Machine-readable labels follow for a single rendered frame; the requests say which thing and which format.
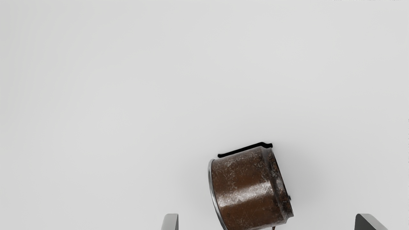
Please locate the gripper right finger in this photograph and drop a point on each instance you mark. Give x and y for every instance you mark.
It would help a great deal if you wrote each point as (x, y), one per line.
(367, 223)

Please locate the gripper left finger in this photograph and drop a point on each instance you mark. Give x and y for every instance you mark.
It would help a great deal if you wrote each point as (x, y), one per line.
(170, 222)

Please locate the rusty brown metal mug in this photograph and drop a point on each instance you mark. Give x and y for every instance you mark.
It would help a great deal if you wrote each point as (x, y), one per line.
(247, 188)

